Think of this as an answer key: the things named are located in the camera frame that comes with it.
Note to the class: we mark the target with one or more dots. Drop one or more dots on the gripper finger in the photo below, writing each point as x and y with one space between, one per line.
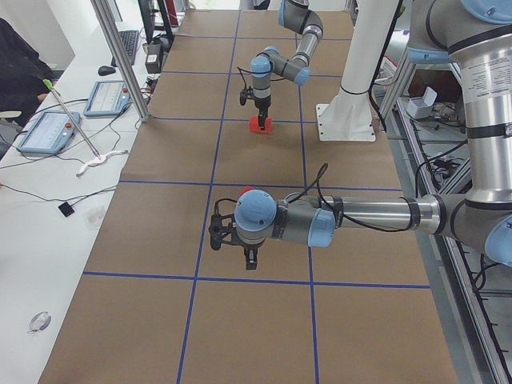
262 116
251 264

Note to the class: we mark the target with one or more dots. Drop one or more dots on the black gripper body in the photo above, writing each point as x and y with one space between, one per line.
249 246
262 105

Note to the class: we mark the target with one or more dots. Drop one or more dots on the red block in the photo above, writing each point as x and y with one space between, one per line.
254 126
248 188
266 128

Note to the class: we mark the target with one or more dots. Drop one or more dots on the black power adapter box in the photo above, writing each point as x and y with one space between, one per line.
154 56

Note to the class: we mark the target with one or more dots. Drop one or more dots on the black keyboard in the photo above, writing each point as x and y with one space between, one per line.
129 39

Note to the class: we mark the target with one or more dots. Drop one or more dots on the far blue teach pendant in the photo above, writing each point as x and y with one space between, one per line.
107 99

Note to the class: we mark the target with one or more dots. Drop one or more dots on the blue teach pendant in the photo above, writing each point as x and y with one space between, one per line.
107 99
49 134

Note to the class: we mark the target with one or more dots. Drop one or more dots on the white small box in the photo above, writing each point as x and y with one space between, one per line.
421 107

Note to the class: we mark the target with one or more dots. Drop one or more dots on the black computer mouse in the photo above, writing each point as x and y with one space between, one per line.
106 70

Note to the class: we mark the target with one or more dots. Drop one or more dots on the small black square device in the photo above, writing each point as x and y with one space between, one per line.
66 209

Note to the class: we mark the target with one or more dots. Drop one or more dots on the near blue teach pendant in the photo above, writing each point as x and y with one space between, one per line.
49 134

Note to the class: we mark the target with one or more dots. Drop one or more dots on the metal rod green tip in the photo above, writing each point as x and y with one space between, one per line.
49 85

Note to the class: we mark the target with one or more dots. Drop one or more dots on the seated person in black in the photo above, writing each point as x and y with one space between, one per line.
22 75

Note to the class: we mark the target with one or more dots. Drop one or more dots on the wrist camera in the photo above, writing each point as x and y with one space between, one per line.
222 231
245 95

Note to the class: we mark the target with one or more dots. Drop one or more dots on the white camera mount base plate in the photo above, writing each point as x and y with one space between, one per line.
345 123

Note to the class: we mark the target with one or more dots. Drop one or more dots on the aluminium frame post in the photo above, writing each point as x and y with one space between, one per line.
114 42

